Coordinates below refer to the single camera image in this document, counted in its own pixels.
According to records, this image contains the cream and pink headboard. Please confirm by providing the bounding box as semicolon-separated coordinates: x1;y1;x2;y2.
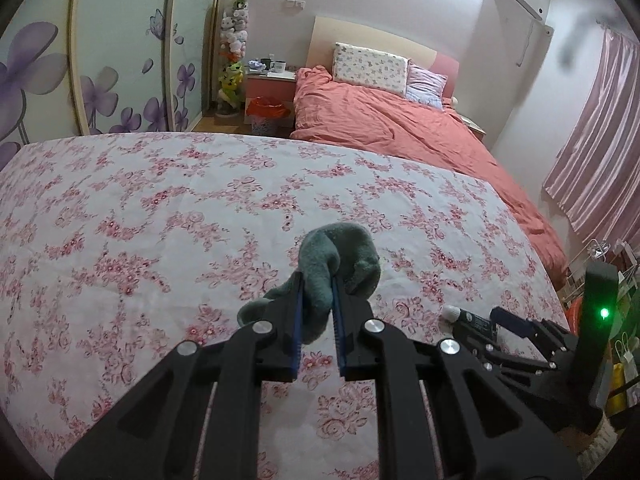
306;16;461;106

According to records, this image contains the bin with orange bag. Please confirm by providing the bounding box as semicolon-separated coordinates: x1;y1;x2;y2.
246;96;292;137

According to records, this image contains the floral pillow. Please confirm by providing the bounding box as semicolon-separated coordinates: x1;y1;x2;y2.
332;42;411;97

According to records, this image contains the pink nightstand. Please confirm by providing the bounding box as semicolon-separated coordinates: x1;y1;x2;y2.
244;69;298;126

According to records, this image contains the pink curtain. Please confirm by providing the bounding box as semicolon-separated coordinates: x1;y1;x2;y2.
542;27;640;261

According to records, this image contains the clear column of plush toys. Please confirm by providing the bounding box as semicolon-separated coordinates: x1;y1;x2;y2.
216;0;256;118

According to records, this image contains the coral duvet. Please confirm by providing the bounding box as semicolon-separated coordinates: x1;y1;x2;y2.
290;66;571;291

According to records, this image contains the person's right forearm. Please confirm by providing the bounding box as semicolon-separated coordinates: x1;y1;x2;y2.
560;407;623;471

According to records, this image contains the pink floral table cloth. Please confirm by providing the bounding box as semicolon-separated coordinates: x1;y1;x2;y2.
0;131;571;480

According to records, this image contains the wire rack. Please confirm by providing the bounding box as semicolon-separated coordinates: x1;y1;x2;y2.
570;240;640;311

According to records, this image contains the black tube with white cap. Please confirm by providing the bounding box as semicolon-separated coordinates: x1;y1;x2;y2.
441;306;499;339

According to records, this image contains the wardrobe with purple flowers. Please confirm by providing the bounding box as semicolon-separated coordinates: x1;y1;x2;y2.
0;0;226;158

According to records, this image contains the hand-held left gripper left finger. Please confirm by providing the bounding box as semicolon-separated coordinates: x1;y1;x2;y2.
54;270;307;480

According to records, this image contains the yellow paper bag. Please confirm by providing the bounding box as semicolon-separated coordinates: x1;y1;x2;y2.
612;340;632;411

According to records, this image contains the small bedside table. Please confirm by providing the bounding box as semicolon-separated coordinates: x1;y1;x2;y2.
457;112;487;143

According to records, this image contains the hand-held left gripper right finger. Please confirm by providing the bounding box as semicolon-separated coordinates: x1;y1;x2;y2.
331;274;583;480

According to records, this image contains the pink striped pillow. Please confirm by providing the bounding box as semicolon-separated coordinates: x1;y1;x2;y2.
405;64;448;110

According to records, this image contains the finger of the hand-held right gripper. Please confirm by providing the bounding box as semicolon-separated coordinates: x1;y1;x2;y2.
452;327;557;379
490;307;577;357

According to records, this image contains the grey-green terry cloth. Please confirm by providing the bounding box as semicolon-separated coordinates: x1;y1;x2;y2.
236;222;383;346

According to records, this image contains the orange plastic basket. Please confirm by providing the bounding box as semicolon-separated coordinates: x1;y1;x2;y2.
567;297;588;333

